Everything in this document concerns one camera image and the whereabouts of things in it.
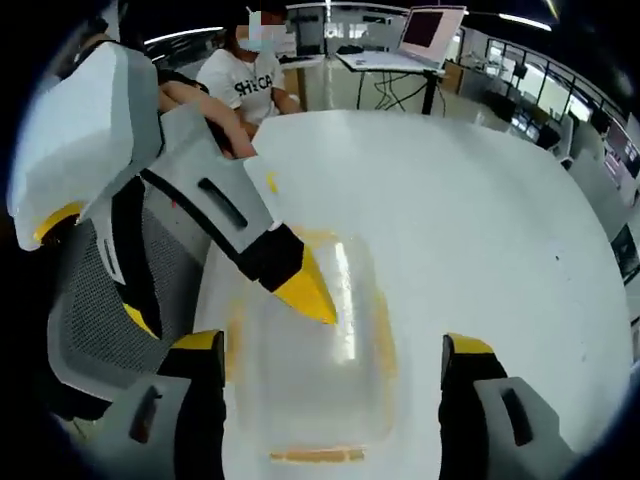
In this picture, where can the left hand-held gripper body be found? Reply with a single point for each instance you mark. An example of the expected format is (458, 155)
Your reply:
(85, 135)

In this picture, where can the open laptop with dark screen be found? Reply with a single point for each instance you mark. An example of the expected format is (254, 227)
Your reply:
(425, 30)

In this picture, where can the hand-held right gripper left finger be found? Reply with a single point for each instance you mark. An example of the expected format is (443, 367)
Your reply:
(200, 400)

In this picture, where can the grey mesh office chair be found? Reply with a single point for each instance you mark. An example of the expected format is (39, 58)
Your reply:
(185, 260)

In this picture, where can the clear box with yellow buckles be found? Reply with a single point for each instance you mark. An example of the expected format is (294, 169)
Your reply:
(300, 380)

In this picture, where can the dark monitor screen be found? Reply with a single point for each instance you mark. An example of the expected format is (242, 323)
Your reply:
(622, 150)

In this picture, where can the person's left hand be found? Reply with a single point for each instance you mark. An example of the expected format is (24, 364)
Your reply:
(227, 130)

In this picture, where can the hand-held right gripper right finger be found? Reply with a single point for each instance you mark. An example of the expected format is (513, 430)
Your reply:
(465, 415)

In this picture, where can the white desk with black leg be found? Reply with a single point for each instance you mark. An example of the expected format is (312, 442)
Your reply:
(380, 62)

